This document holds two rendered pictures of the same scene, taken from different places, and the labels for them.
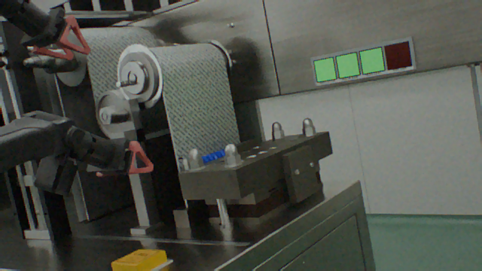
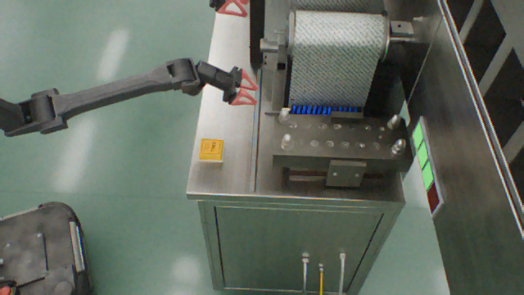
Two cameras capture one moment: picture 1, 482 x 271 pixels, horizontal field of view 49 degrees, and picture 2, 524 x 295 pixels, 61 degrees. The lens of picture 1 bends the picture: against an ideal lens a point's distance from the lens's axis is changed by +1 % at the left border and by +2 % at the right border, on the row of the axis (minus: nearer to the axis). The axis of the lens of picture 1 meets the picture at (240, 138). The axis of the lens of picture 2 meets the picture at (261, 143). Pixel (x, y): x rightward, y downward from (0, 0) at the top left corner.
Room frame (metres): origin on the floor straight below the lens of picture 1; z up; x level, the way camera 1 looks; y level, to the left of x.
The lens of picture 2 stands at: (0.51, -0.56, 2.04)
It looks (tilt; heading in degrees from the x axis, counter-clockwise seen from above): 52 degrees down; 52
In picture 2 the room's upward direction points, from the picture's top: 2 degrees clockwise
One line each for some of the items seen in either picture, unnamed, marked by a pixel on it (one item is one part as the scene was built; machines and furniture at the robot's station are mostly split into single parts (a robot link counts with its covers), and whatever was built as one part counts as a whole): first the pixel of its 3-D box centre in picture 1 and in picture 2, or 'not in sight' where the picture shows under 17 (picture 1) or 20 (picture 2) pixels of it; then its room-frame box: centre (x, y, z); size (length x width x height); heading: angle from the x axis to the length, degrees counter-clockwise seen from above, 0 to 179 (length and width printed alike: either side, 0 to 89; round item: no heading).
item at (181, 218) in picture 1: (221, 200); not in sight; (1.26, 0.08, 0.92); 0.28 x 0.04 x 0.04; 142
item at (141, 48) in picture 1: (139, 77); (292, 34); (1.20, 0.20, 1.25); 0.15 x 0.01 x 0.15; 52
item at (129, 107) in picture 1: (133, 166); (274, 77); (1.19, 0.25, 1.05); 0.06 x 0.05 x 0.31; 142
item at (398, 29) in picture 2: not in sight; (400, 28); (1.43, 0.02, 1.28); 0.06 x 0.05 x 0.02; 142
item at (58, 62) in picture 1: (58, 59); not in sight; (1.33, 0.41, 1.33); 0.06 x 0.06 x 0.06; 52
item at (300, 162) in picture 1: (301, 173); (345, 174); (1.17, -0.12, 0.96); 0.10 x 0.03 x 0.11; 142
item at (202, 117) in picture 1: (205, 124); (330, 87); (1.26, 0.08, 1.11); 0.23 x 0.01 x 0.18; 142
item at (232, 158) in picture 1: (231, 154); (287, 140); (1.06, 0.02, 1.05); 0.04 x 0.04 x 0.04
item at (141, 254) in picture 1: (139, 262); (210, 149); (0.91, 0.22, 0.91); 0.07 x 0.07 x 0.02; 52
